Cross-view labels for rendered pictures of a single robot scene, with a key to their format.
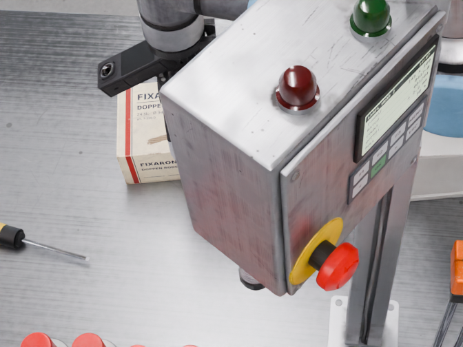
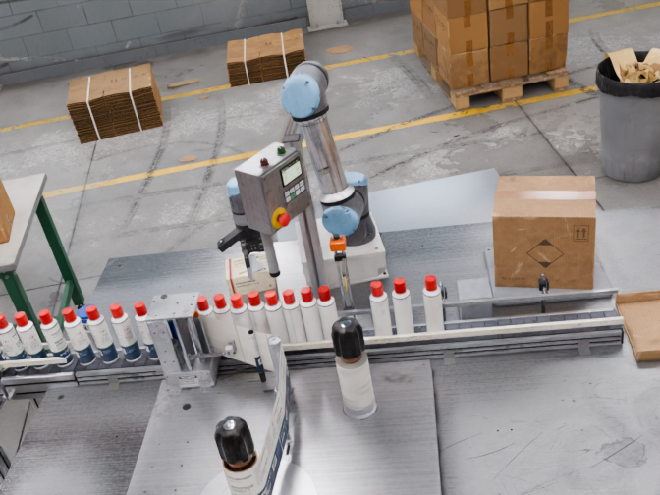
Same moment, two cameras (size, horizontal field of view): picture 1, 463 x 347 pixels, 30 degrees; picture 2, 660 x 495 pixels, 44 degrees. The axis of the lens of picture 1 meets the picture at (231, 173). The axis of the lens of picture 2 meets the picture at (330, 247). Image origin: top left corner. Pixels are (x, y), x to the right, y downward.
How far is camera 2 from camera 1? 174 cm
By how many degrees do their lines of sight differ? 25
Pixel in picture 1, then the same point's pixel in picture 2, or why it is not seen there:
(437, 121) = (336, 227)
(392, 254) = (318, 257)
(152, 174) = (241, 290)
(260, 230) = (261, 203)
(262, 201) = (259, 190)
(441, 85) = (331, 209)
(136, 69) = (232, 237)
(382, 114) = (287, 173)
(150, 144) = (239, 274)
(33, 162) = not seen: hidden behind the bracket
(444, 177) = (356, 270)
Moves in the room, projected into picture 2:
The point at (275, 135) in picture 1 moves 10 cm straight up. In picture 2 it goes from (259, 171) to (251, 137)
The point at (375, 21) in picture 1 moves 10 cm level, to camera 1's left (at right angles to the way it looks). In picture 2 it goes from (281, 150) to (245, 158)
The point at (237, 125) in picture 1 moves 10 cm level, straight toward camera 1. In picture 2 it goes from (251, 171) to (255, 189)
